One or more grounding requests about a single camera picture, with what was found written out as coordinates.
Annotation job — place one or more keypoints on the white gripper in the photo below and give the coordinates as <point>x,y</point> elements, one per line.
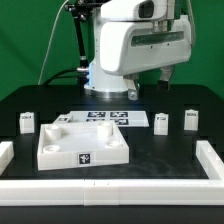
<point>131,47</point>

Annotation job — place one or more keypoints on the white square tabletop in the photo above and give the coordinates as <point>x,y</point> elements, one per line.
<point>82,144</point>

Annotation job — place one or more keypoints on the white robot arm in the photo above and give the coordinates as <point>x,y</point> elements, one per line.
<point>101,84</point>

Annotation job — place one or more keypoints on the white tag sheet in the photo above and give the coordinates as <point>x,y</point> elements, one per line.
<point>121,118</point>

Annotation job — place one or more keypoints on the white U-shaped fence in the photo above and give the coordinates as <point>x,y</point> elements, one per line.
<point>208,191</point>

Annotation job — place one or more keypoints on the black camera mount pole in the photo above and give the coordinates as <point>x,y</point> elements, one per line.
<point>81,11</point>

